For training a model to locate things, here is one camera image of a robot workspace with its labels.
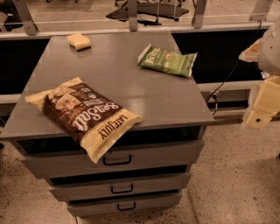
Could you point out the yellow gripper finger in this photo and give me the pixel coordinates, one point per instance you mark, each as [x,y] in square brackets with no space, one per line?
[251,53]
[263,103]

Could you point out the green jalapeno chip bag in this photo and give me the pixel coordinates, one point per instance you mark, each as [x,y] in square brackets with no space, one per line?
[168,62]

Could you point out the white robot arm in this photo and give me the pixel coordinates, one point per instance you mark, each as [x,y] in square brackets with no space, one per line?
[269,51]

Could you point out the brown sea salt chip bag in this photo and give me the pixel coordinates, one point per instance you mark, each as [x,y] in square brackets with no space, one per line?
[92,120]

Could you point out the grey drawer cabinet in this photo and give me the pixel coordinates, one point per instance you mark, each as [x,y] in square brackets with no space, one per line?
[172,108]

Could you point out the black office chair base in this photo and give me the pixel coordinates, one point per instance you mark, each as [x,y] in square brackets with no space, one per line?
[158,10]

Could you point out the middle grey drawer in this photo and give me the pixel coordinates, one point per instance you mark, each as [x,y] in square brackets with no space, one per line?
[120,187]

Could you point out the grey drawer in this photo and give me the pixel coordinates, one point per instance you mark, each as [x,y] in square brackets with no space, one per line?
[57,165]
[166,199]
[120,187]

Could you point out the bottom grey drawer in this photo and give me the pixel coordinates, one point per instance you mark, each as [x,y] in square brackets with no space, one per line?
[166,199]

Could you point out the yellow sponge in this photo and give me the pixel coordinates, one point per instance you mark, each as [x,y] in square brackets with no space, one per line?
[78,41]

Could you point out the top grey drawer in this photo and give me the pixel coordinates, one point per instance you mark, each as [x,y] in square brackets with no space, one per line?
[57,165]

